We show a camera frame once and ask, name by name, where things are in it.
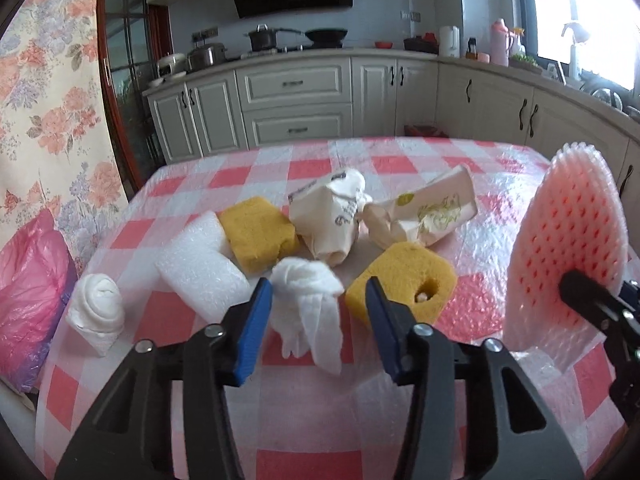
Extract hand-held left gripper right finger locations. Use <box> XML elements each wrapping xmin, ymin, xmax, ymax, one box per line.
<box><xmin>364</xmin><ymin>276</ymin><xmax>586</xmax><ymax>480</ymax></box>

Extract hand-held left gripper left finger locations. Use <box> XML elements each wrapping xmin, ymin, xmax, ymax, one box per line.
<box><xmin>52</xmin><ymin>276</ymin><xmax>275</xmax><ymax>480</ymax></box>

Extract white tissue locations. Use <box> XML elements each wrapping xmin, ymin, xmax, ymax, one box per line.
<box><xmin>270</xmin><ymin>256</ymin><xmax>347</xmax><ymax>376</ymax></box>
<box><xmin>66</xmin><ymin>273</ymin><xmax>126</xmax><ymax>357</ymax></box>

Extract large pink foam fruit net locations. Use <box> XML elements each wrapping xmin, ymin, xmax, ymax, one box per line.
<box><xmin>502</xmin><ymin>142</ymin><xmax>630</xmax><ymax>361</ymax></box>

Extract white paper bag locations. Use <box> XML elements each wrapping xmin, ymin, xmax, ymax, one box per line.
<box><xmin>288</xmin><ymin>167</ymin><xmax>372</xmax><ymax>267</ymax></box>

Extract bin with pink bag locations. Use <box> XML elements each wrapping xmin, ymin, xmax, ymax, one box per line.
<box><xmin>0</xmin><ymin>207</ymin><xmax>81</xmax><ymax>395</ymax></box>

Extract yellow sponge with hole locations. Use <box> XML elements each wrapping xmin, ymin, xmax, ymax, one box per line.
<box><xmin>345</xmin><ymin>241</ymin><xmax>458</xmax><ymax>323</ymax></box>

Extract folded white foam sheet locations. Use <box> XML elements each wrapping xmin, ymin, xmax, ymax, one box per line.
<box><xmin>154</xmin><ymin>210</ymin><xmax>252</xmax><ymax>322</ymax></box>

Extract pink checked tablecloth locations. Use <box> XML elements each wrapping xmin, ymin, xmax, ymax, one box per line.
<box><xmin>35</xmin><ymin>136</ymin><xmax>640</xmax><ymax>480</ymax></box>

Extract beige paper packet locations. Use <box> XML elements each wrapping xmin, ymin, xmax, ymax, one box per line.
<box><xmin>362</xmin><ymin>164</ymin><xmax>477</xmax><ymax>250</ymax></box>

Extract rolled white tissue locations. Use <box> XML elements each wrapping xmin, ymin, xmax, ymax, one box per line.
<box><xmin>66</xmin><ymin>273</ymin><xmax>126</xmax><ymax>357</ymax></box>

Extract small red floor bin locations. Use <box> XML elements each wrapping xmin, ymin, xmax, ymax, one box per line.
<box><xmin>404</xmin><ymin>124</ymin><xmax>448</xmax><ymax>138</ymax></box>

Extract basket of green plants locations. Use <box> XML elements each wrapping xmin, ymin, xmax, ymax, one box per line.
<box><xmin>510</xmin><ymin>54</ymin><xmax>543</xmax><ymax>75</ymax></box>

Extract kitchen faucet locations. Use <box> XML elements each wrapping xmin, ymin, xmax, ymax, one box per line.
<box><xmin>560</xmin><ymin>22</ymin><xmax>591</xmax><ymax>81</ymax></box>

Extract white lower kitchen cabinets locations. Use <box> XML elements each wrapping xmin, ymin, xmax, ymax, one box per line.
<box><xmin>142</xmin><ymin>49</ymin><xmax>640</xmax><ymax>201</ymax></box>

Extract pink thermos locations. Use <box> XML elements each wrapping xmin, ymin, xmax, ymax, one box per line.
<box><xmin>490</xmin><ymin>18</ymin><xmax>512</xmax><ymax>67</ymax></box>

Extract brown glass door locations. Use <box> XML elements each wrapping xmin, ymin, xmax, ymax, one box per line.
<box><xmin>97</xmin><ymin>0</ymin><xmax>173</xmax><ymax>196</ymax></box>

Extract steel pressure cooker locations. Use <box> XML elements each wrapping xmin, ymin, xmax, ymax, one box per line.
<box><xmin>187</xmin><ymin>42</ymin><xmax>227</xmax><ymax>72</ymax></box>

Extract white rice cooker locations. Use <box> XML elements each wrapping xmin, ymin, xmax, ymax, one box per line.
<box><xmin>156</xmin><ymin>52</ymin><xmax>188</xmax><ymax>77</ymax></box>

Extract kitchen window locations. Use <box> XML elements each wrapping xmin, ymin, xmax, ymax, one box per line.
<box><xmin>515</xmin><ymin>0</ymin><xmax>640</xmax><ymax>98</ymax></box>

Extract black clay pot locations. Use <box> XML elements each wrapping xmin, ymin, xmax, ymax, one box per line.
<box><xmin>404</xmin><ymin>32</ymin><xmax>440</xmax><ymax>54</ymax></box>

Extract black gas stove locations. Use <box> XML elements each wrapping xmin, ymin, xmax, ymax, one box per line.
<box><xmin>240</xmin><ymin>42</ymin><xmax>351</xmax><ymax>58</ymax></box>

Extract white electric kettle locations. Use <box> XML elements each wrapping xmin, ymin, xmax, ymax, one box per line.
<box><xmin>438</xmin><ymin>25</ymin><xmax>461</xmax><ymax>58</ymax></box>

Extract black pot with lid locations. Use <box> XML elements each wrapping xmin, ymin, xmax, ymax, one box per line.
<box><xmin>245</xmin><ymin>24</ymin><xmax>301</xmax><ymax>52</ymax></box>

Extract floral curtain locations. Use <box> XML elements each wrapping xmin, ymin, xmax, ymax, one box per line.
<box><xmin>0</xmin><ymin>0</ymin><xmax>132</xmax><ymax>281</ymax></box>

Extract black wok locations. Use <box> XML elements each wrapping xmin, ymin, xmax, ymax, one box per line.
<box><xmin>277</xmin><ymin>27</ymin><xmax>349</xmax><ymax>48</ymax></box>

